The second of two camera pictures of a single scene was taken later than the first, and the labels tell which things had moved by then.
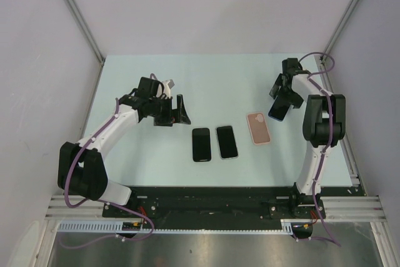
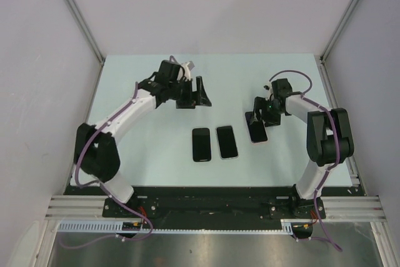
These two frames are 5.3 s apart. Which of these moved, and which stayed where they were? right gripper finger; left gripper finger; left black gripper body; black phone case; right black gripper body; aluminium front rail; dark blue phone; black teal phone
Moved: right gripper finger; dark blue phone; left black gripper body; right black gripper body; left gripper finger
Stayed: aluminium front rail; black phone case; black teal phone
